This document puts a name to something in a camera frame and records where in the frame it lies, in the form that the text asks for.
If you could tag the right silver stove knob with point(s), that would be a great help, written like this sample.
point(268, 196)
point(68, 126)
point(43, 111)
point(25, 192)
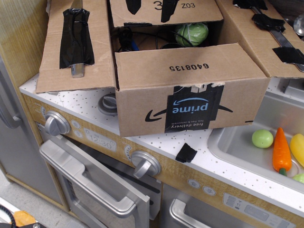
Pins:
point(145, 164)

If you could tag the grey toy oven door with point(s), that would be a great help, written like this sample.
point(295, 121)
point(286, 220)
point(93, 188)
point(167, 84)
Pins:
point(101, 191)

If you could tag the metal strip with black tape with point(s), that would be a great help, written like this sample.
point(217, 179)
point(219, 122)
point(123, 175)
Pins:
point(287, 53)

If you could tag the black tape piece on counter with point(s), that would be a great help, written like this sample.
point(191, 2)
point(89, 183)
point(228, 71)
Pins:
point(186, 154)

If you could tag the grey toy fridge door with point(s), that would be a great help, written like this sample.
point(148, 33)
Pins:
point(20, 159)

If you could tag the left silver stove knob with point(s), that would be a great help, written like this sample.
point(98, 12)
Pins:
point(56, 124)

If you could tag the orange object on floor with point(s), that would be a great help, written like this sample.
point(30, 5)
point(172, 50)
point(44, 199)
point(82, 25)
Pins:
point(23, 218)

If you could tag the yellow toy vegetable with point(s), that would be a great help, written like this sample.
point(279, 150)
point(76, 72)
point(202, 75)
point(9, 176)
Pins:
point(297, 148)

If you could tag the grey toy dishwasher door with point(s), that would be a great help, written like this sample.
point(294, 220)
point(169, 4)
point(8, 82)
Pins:
point(180, 210)

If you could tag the brown cardboard prime box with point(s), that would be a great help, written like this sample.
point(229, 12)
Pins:
point(161, 86)

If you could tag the grey toy stove burner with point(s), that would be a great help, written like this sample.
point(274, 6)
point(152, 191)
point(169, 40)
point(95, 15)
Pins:
point(107, 105)

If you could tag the metal handle under black tape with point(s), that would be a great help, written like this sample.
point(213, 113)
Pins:
point(76, 49)

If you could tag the light green toy piece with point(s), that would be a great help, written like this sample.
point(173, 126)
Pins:
point(299, 178)

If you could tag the green toy cabbage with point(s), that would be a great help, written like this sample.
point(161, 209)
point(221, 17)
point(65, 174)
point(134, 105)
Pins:
point(191, 34)

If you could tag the orange toy carrot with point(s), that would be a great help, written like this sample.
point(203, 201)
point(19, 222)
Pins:
point(281, 159)

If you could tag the silver stove knob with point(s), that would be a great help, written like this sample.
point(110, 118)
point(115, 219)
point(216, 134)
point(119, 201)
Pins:
point(56, 124)
point(145, 164)

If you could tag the grey toy sink basin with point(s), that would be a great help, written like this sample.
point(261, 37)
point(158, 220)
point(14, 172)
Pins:
point(234, 144)

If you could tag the small green toy ball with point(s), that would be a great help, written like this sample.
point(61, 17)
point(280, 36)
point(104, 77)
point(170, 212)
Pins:
point(262, 138)

